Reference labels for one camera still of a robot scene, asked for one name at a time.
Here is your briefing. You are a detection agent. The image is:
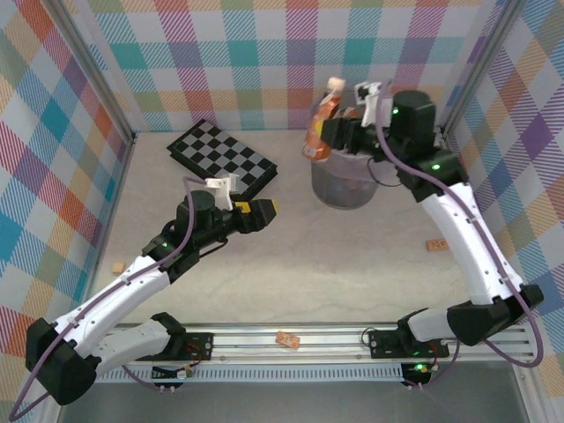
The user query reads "orange label plastic bottle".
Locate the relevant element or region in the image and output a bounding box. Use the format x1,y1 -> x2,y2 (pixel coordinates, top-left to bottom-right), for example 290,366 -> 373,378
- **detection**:
301,76 -> 345,165

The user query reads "clear plastic bin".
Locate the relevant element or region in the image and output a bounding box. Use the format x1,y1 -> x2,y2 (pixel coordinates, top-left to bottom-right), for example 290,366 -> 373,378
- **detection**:
306,99 -> 400,211

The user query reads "black and grey chessboard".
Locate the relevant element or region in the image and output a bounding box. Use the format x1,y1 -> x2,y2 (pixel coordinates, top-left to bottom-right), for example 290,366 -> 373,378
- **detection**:
166,118 -> 278,204

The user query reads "small controller board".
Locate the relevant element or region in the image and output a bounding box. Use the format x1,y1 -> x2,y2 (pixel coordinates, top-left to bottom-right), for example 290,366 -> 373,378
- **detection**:
152,364 -> 197,383
401,360 -> 435,389

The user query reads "grey metal panel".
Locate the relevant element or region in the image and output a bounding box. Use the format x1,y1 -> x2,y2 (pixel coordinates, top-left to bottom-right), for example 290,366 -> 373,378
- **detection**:
56,382 -> 530,423

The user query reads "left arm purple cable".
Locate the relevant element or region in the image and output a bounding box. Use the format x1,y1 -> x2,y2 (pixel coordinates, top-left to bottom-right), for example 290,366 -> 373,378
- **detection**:
8,175 -> 208,419

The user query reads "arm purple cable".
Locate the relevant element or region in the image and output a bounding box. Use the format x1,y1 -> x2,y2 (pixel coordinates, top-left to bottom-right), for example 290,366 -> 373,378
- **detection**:
369,78 -> 544,391
8,175 -> 208,419

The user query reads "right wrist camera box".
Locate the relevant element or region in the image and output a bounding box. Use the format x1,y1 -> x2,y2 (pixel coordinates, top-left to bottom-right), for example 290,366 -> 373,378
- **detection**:
353,80 -> 392,130

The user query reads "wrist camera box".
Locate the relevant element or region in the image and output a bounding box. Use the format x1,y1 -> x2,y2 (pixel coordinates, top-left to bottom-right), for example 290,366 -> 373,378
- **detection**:
353,80 -> 392,130
204,173 -> 241,212

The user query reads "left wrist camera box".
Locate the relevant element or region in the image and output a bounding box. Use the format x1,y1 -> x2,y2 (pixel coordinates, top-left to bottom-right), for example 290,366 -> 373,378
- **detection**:
204,173 -> 241,212

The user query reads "thin black cable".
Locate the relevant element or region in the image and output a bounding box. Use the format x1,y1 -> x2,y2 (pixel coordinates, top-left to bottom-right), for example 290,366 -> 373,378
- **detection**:
367,156 -> 403,187

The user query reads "aluminium frame post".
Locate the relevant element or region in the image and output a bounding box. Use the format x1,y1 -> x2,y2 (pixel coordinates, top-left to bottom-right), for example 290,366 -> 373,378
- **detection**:
440,0 -> 528,136
51,0 -> 137,145

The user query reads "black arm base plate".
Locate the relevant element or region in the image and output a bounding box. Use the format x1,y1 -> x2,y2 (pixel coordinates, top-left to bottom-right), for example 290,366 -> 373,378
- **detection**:
367,328 -> 450,360
134,332 -> 215,363

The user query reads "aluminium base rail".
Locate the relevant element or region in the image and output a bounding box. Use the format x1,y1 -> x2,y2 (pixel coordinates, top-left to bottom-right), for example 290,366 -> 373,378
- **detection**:
48,323 -> 537,367

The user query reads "white slotted cable duct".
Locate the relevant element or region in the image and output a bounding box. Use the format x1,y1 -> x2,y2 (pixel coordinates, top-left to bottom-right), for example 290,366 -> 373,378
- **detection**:
70,367 -> 406,384

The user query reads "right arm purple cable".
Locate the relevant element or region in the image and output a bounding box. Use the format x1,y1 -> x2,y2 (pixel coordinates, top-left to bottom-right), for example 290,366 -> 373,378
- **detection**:
369,78 -> 544,391

